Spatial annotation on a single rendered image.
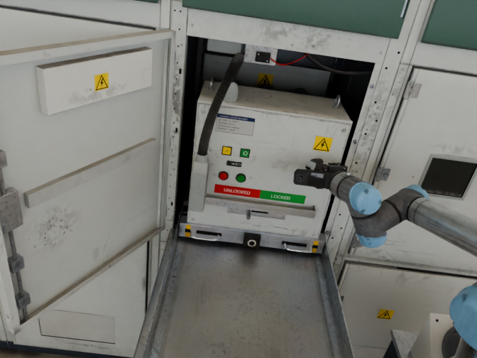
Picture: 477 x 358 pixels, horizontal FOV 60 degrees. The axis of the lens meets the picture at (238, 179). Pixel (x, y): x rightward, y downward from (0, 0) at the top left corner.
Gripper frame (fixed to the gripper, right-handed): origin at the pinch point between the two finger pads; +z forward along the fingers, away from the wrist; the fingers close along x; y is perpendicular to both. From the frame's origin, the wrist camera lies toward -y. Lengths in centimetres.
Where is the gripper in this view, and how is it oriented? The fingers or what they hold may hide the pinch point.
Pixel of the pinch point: (306, 166)
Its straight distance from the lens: 137.6
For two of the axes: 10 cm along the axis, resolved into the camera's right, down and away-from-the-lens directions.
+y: 9.6, -0.1, 2.6
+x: 0.7, -9.6, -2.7
